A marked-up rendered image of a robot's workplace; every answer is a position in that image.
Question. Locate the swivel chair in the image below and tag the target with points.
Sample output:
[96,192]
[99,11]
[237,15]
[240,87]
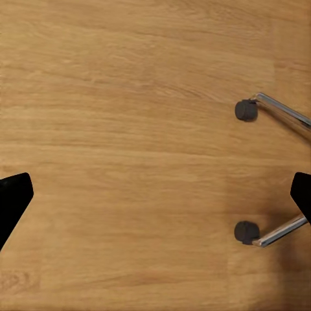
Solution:
[246,232]

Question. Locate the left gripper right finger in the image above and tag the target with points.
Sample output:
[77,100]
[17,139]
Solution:
[301,193]

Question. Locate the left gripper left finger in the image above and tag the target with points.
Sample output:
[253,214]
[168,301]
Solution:
[16,192]

